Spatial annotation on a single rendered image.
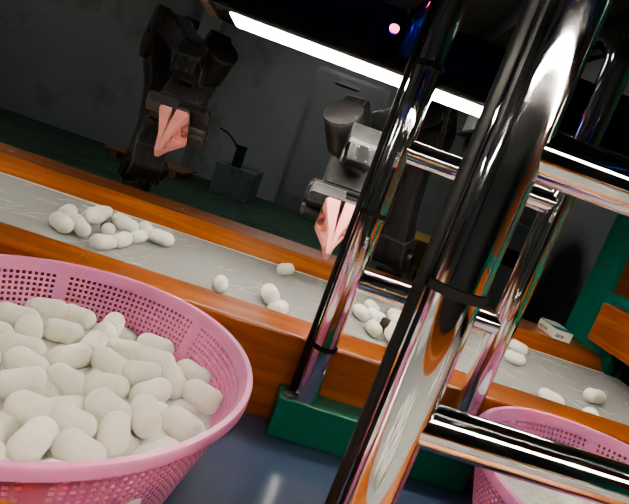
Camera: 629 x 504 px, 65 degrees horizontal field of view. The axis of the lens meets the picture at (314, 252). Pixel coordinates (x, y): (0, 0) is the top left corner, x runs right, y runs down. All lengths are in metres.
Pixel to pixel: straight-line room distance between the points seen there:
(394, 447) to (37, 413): 0.21
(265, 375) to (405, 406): 0.30
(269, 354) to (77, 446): 0.22
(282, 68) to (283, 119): 0.73
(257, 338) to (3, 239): 0.25
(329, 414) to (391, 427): 0.27
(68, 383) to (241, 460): 0.16
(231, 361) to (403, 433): 0.21
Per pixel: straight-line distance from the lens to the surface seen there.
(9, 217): 0.70
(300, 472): 0.47
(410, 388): 0.21
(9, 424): 0.35
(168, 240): 0.72
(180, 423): 0.35
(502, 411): 0.51
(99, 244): 0.63
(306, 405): 0.48
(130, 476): 0.28
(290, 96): 7.81
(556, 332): 1.00
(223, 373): 0.41
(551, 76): 0.20
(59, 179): 0.91
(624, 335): 0.92
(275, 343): 0.48
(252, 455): 0.46
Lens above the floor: 0.93
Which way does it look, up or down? 11 degrees down
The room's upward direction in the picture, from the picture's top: 20 degrees clockwise
